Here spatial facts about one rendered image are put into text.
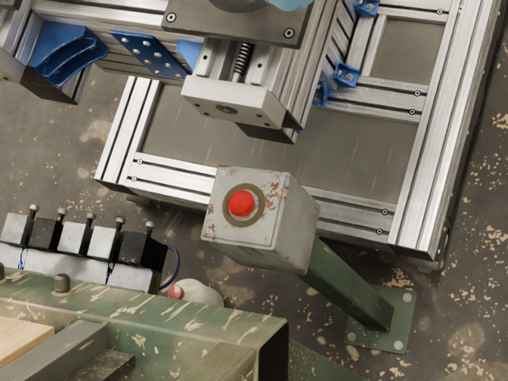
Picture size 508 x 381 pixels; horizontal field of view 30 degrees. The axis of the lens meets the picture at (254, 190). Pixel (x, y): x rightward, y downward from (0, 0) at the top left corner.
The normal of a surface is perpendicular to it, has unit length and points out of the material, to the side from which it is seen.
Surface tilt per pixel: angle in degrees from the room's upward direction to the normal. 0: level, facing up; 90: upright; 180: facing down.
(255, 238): 0
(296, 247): 90
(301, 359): 90
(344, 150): 0
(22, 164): 0
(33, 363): 59
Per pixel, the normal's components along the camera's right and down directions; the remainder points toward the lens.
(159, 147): -0.34, -0.30
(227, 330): 0.01, -0.96
